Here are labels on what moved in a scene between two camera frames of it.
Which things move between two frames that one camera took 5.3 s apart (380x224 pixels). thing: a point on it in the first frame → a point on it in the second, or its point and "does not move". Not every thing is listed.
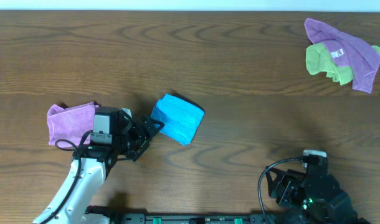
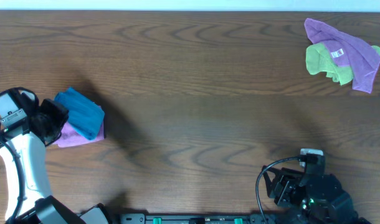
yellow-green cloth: (319, 60) does not move
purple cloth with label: (347, 50) does not move
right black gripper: (287, 182) does not move
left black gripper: (145, 133) → (57, 112)
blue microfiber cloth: (181, 119) → (85, 116)
